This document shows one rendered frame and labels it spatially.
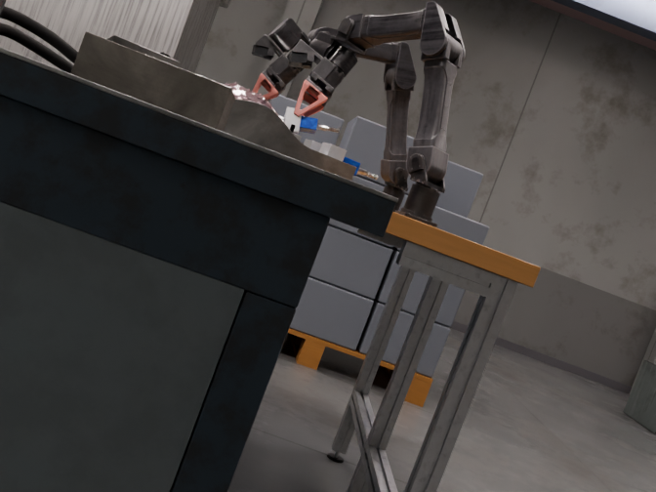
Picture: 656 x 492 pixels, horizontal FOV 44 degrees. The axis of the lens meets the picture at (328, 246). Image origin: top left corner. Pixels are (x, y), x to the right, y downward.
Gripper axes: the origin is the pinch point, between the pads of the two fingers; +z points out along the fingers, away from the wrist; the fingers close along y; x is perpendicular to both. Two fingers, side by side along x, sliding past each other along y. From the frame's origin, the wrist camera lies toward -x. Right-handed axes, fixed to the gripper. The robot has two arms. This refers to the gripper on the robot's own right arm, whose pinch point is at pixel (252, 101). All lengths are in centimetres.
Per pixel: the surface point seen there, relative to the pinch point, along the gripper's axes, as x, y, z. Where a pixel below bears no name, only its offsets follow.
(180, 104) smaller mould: 2, 112, 12
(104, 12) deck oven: -108, -249, 19
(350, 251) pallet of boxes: 71, -159, 5
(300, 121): 13.1, 31.4, -3.8
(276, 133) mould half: 13, 70, 3
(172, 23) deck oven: -79, -248, -5
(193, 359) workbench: 25, 146, 26
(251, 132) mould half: 9, 71, 7
